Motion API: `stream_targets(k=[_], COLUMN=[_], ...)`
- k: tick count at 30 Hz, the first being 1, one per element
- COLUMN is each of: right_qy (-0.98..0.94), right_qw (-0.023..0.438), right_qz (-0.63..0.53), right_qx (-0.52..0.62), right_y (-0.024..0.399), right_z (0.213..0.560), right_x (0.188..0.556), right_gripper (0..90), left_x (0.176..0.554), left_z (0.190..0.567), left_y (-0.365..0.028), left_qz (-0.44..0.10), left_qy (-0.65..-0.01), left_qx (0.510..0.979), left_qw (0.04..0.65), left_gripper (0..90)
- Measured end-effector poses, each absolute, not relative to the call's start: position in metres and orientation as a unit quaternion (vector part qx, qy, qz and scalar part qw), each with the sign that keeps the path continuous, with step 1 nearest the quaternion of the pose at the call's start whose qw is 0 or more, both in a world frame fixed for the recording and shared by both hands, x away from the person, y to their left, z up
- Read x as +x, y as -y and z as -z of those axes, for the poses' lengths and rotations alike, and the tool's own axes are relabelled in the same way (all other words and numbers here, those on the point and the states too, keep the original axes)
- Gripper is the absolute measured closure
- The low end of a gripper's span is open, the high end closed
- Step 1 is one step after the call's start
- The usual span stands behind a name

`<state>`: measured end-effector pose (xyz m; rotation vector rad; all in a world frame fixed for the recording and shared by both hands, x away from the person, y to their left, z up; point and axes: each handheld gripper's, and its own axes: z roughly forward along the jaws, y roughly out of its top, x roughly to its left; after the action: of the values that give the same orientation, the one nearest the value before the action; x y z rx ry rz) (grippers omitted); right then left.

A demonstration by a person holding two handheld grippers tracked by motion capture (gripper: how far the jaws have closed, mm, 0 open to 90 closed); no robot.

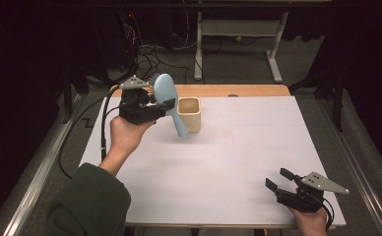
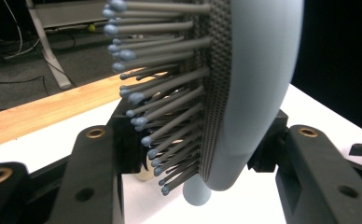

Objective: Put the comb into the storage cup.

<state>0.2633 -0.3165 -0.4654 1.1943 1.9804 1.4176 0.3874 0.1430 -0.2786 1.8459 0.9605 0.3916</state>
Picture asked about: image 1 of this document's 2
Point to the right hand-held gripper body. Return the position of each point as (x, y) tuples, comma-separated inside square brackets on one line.
[(305, 198)]

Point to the person's left hand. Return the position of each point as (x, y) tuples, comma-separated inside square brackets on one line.
[(125, 137)]

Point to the person's right hand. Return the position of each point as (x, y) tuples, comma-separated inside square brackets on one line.
[(312, 224)]

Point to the small yellow-green ball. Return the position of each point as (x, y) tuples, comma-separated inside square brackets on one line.
[(238, 38)]

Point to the dark computer tower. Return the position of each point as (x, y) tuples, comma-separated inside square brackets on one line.
[(113, 39)]

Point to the white metal table frame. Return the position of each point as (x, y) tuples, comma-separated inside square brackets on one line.
[(241, 28)]

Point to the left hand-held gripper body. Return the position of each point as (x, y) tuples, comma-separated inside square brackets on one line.
[(136, 109)]

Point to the light blue hairbrush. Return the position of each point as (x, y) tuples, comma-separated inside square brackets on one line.
[(164, 90)]

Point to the metal floor rail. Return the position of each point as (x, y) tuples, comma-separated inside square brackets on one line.
[(363, 170), (38, 177)]

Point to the white table cover sheet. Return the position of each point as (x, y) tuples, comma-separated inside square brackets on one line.
[(244, 157)]

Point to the black metal stand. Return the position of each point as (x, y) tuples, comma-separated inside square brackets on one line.
[(68, 91), (338, 95)]

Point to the cream square cup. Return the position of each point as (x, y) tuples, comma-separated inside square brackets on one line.
[(192, 121)]

